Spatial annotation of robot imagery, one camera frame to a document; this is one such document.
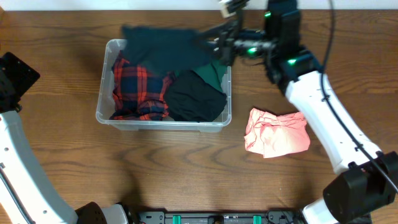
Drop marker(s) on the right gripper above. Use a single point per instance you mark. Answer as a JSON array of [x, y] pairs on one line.
[[231, 46]]

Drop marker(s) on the green garment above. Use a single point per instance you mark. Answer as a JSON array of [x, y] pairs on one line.
[[206, 79]]

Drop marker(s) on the dark navy garment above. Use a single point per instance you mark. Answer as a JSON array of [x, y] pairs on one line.
[[163, 50]]

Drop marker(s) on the black cloth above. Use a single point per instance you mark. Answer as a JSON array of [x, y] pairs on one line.
[[190, 98]]

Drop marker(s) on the red navy plaid shirt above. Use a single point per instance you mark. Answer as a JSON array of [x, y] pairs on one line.
[[138, 94]]

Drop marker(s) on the pink garment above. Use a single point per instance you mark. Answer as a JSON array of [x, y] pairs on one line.
[[274, 136]]

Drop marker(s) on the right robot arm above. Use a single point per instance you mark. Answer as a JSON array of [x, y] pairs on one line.
[[366, 177]]

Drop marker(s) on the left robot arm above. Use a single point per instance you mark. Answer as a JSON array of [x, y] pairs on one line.
[[27, 195]]

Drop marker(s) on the clear plastic storage bin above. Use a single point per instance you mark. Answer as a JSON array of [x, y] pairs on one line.
[[106, 105]]

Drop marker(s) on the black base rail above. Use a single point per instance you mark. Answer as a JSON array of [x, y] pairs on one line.
[[269, 217]]

